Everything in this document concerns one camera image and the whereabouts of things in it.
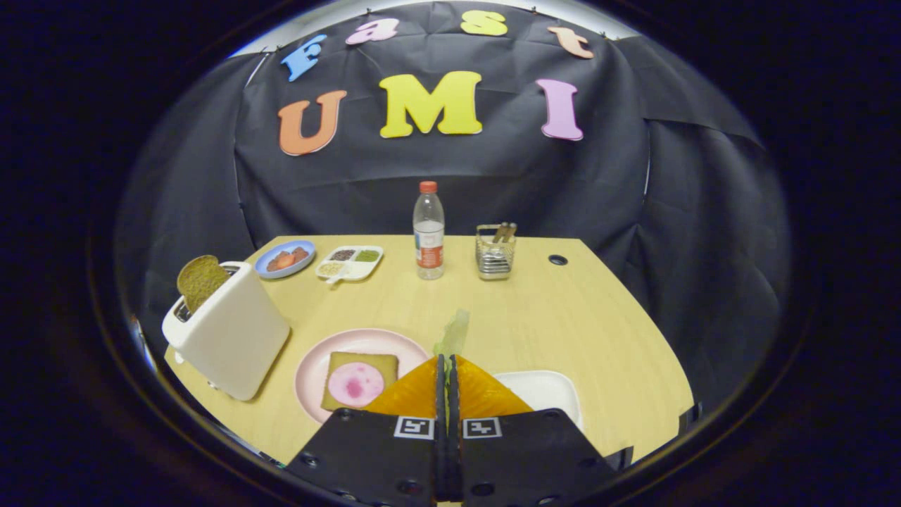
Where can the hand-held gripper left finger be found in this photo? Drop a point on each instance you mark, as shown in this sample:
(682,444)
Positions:
(373,458)

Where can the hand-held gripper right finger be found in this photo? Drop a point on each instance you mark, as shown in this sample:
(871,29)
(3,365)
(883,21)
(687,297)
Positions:
(521,458)

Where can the green lettuce leaf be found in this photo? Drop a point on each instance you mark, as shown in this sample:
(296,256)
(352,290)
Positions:
(454,334)

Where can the brown toast bread slice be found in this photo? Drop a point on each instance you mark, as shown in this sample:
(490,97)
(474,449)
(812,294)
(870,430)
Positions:
(200,282)

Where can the white rectangular plate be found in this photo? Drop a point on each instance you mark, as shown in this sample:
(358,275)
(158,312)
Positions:
(542,391)

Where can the bread slice with ham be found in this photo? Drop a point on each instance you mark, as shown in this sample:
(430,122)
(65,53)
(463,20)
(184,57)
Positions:
(338,358)

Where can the pink plate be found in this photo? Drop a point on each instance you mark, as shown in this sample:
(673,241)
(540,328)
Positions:
(310,366)

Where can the white toaster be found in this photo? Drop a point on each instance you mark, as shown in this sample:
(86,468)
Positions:
(232,338)

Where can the white compartment tray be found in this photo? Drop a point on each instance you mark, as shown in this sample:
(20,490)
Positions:
(352,267)

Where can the green beans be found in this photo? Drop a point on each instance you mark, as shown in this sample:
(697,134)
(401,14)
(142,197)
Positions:
(367,255)

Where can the dark red beans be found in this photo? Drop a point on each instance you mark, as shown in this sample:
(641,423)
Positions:
(342,255)

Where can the brown meat pieces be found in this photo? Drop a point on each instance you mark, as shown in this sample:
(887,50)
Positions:
(285,259)

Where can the clear plastic water bottle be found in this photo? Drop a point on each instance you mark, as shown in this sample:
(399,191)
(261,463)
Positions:
(429,246)

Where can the blue plate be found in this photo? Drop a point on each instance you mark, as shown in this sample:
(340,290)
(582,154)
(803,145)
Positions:
(264,266)

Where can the black backdrop cloth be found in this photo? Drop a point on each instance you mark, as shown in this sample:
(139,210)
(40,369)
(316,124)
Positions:
(493,183)

